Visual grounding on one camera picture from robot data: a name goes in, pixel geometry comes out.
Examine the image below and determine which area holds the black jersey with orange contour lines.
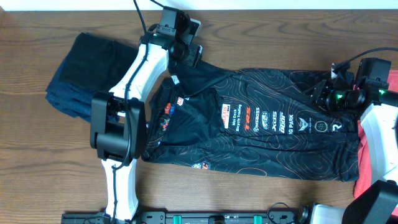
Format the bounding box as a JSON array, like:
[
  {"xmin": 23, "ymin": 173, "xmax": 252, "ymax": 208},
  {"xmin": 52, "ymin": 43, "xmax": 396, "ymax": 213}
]
[{"xmin": 142, "ymin": 62, "xmax": 359, "ymax": 182}]

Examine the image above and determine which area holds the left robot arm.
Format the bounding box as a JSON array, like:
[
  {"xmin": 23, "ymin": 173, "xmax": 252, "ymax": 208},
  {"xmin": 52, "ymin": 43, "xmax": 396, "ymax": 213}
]
[{"xmin": 90, "ymin": 32, "xmax": 203, "ymax": 223}]

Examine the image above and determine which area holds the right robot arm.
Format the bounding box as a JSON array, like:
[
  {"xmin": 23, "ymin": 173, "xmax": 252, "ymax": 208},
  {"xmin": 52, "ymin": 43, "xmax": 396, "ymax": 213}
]
[{"xmin": 309, "ymin": 81, "xmax": 397, "ymax": 223}]

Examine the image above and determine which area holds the folded dark navy clothes stack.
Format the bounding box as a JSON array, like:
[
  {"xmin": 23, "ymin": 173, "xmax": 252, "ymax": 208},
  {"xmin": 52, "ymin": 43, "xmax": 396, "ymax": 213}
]
[{"xmin": 45, "ymin": 32, "xmax": 138, "ymax": 122}]

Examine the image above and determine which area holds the red shirt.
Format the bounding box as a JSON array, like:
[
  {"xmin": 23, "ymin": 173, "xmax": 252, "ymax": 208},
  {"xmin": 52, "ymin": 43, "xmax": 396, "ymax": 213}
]
[{"xmin": 353, "ymin": 70, "xmax": 398, "ymax": 218}]

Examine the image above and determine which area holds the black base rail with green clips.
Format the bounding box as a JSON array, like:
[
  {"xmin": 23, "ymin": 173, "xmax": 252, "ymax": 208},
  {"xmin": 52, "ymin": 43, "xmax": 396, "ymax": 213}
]
[{"xmin": 60, "ymin": 202, "xmax": 312, "ymax": 224}]

